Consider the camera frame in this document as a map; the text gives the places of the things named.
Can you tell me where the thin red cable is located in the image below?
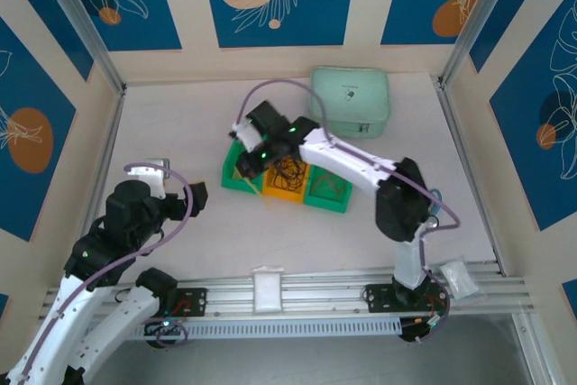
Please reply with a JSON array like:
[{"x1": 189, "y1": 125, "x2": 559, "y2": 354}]
[{"x1": 312, "y1": 171, "x2": 349, "y2": 197}]

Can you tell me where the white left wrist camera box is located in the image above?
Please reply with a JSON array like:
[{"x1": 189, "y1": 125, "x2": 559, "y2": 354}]
[{"x1": 125, "y1": 158, "x2": 172, "y2": 199}]

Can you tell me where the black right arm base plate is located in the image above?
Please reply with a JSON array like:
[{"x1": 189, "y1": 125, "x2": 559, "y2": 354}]
[{"x1": 362, "y1": 282, "x2": 453, "y2": 315}]

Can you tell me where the aluminium mounting rail frame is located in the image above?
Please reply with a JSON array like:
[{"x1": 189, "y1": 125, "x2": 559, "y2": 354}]
[{"x1": 38, "y1": 265, "x2": 536, "y2": 325}]

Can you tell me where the small electronics board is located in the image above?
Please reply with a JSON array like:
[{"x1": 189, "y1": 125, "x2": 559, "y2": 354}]
[
  {"x1": 400, "y1": 315, "x2": 445, "y2": 346},
  {"x1": 143, "y1": 315, "x2": 186, "y2": 350}
]

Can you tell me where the mint green zip pouch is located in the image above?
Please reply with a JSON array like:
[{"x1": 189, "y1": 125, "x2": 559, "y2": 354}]
[{"x1": 309, "y1": 65, "x2": 390, "y2": 140}]

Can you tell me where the aluminium corner post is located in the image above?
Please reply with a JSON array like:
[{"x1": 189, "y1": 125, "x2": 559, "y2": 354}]
[
  {"x1": 438, "y1": 0, "x2": 517, "y2": 87},
  {"x1": 33, "y1": 0, "x2": 128, "y2": 94}
]

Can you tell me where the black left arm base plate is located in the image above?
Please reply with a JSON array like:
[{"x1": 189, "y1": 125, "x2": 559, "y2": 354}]
[{"x1": 152, "y1": 286, "x2": 210, "y2": 320}]

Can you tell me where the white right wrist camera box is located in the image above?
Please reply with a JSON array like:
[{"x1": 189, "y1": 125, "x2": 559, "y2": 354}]
[{"x1": 229, "y1": 118, "x2": 263, "y2": 154}]

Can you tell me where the aluminium side rail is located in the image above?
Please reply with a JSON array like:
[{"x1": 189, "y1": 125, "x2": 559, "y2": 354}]
[
  {"x1": 71, "y1": 82, "x2": 128, "y2": 276},
  {"x1": 433, "y1": 76, "x2": 507, "y2": 279}
]

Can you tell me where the grey slotted cable duct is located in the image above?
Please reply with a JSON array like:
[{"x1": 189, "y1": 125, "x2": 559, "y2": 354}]
[{"x1": 125, "y1": 317, "x2": 404, "y2": 342}]

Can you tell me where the green plastic bin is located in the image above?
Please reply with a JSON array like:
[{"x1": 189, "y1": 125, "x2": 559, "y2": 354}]
[
  {"x1": 220, "y1": 138, "x2": 268, "y2": 195},
  {"x1": 304, "y1": 162, "x2": 355, "y2": 215}
]

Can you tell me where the clear plastic bag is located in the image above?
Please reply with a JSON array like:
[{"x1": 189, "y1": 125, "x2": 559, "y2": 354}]
[{"x1": 438, "y1": 260, "x2": 481, "y2": 301}]

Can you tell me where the thin black cable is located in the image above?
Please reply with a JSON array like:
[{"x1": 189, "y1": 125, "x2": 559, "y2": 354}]
[{"x1": 275, "y1": 155, "x2": 309, "y2": 179}]

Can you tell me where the orange plastic bin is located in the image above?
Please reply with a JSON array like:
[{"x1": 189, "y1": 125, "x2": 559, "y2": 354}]
[{"x1": 261, "y1": 158, "x2": 313, "y2": 204}]

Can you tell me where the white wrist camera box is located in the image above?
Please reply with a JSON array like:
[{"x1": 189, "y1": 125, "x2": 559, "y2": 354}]
[
  {"x1": 125, "y1": 158, "x2": 172, "y2": 199},
  {"x1": 229, "y1": 118, "x2": 263, "y2": 154}
]

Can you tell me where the blue cable bundle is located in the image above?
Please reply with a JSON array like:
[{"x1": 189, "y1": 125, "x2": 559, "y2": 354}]
[{"x1": 425, "y1": 188, "x2": 446, "y2": 229}]

